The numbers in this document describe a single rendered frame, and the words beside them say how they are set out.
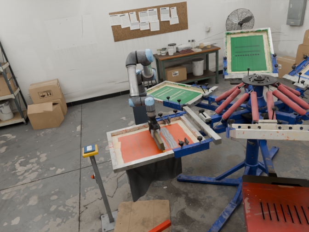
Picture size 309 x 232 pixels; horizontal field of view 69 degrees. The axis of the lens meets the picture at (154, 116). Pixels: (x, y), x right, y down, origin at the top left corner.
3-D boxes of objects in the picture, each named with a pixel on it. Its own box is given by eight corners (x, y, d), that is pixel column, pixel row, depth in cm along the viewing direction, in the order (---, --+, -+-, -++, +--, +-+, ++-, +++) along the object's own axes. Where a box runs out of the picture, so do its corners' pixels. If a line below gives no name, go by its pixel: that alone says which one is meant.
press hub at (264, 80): (244, 202, 245) (254, 85, 184) (225, 179, 279) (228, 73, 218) (275, 192, 253) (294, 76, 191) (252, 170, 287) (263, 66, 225)
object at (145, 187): (135, 202, 197) (126, 164, 178) (134, 199, 200) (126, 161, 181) (184, 187, 206) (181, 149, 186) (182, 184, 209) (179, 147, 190)
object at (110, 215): (102, 233, 234) (77, 159, 190) (100, 216, 253) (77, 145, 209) (123, 226, 238) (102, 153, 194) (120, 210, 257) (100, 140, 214)
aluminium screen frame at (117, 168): (114, 173, 170) (113, 169, 168) (107, 135, 220) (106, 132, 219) (209, 146, 185) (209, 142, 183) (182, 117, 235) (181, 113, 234)
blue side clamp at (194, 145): (174, 158, 178) (174, 151, 175) (173, 154, 183) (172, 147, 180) (209, 148, 184) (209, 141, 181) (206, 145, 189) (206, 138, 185)
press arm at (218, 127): (135, 156, 201) (134, 150, 198) (134, 152, 206) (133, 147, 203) (256, 123, 224) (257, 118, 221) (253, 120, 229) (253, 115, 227)
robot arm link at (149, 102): (153, 95, 190) (153, 99, 183) (155, 107, 195) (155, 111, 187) (144, 97, 191) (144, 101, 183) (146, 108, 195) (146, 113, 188)
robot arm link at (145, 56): (141, 73, 247) (134, 47, 194) (155, 71, 247) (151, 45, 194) (142, 84, 245) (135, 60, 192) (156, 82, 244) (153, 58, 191)
